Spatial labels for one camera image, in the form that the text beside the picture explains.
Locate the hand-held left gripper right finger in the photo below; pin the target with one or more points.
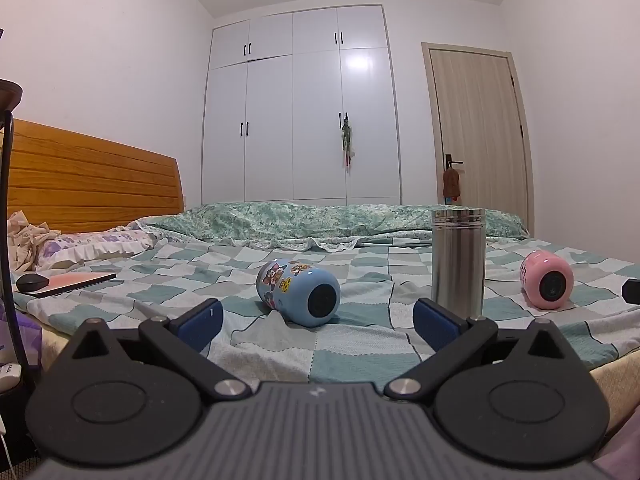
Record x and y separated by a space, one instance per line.
436 327

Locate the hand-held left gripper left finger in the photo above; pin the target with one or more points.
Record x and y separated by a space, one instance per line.
199 327

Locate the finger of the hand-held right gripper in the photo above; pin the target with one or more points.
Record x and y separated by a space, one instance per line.
632 291

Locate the pink cup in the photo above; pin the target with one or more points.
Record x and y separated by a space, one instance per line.
546 280

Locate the blue cartoon sticker cup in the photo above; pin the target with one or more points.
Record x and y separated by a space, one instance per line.
298 292

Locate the stainless steel cup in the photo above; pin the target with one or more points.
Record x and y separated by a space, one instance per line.
457 265

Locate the checkered bed sheet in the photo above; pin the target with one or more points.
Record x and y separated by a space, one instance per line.
360 310

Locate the pink tablet case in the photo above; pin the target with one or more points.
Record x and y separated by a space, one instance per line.
75 281

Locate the purple floral pillow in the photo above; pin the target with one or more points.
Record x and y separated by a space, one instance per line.
85 249

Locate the brown hanging ornament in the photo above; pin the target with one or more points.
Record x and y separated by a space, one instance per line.
451 184

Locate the green floral quilt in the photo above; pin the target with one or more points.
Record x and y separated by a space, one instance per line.
325 222

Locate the black computer mouse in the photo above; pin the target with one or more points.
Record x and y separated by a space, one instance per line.
31 283

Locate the wooden headboard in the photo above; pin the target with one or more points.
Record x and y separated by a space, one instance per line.
90 180

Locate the white power strip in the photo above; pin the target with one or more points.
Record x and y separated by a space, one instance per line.
9 376

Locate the crumpled floral cloth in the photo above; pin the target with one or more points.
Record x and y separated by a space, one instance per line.
22 240

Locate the light wooden door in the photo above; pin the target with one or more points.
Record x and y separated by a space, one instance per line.
480 130

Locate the green hanging ornament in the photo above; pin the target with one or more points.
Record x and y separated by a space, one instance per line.
346 136

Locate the black lamp stand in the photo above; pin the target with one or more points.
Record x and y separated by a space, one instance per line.
9 210

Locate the white wardrobe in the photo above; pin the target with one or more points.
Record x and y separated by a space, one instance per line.
300 110

